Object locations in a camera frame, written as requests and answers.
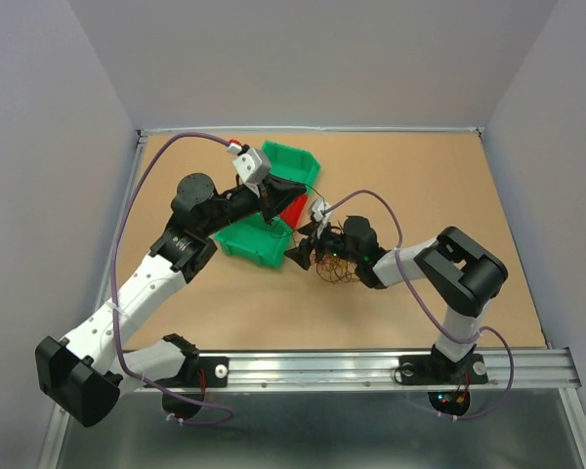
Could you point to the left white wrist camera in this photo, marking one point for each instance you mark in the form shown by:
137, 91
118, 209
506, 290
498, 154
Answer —
251, 165

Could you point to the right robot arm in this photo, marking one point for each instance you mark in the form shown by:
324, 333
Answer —
464, 274

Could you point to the red plastic bin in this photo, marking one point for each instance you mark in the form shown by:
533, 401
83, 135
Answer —
292, 214

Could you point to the near green plastic bin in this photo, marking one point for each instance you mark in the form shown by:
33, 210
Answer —
254, 240

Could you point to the aluminium front mounting rail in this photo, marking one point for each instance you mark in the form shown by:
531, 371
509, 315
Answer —
316, 371

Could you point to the far green plastic bin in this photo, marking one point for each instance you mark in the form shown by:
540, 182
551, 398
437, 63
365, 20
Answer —
289, 163

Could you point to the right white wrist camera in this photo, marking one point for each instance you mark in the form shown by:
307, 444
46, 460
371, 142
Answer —
320, 211

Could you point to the green plastic bin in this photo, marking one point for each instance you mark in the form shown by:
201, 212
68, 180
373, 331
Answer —
289, 163
254, 240

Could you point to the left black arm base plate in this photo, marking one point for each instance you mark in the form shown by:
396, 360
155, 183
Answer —
210, 371

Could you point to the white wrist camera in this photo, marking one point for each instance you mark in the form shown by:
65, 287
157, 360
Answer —
320, 211
251, 165

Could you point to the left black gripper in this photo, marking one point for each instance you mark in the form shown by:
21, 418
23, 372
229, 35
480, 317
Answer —
275, 194

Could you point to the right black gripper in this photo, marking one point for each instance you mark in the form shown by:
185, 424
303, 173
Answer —
301, 253

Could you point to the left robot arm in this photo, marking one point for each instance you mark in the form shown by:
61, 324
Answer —
87, 343

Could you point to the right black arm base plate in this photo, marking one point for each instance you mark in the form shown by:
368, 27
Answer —
426, 370

